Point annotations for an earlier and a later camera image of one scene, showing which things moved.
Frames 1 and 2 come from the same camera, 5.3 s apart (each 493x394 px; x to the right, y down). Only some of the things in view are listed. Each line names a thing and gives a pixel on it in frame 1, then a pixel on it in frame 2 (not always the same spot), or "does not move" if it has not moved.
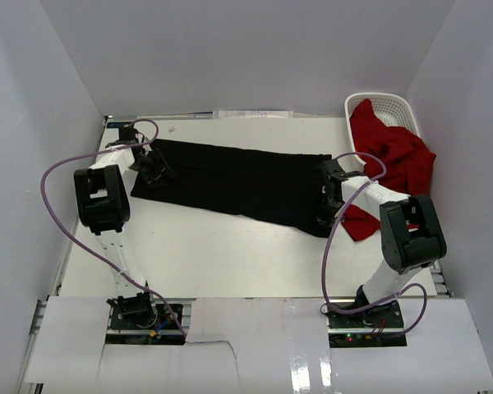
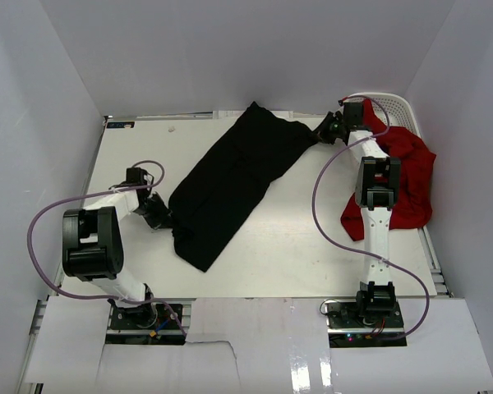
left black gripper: x=160 y=168 -> x=163 y=218
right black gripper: x=323 y=217 -> x=323 y=132
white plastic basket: x=393 y=110 does not move
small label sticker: x=117 y=125 does not move
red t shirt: x=409 y=165 does not move
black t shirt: x=279 y=189 -> x=209 y=205
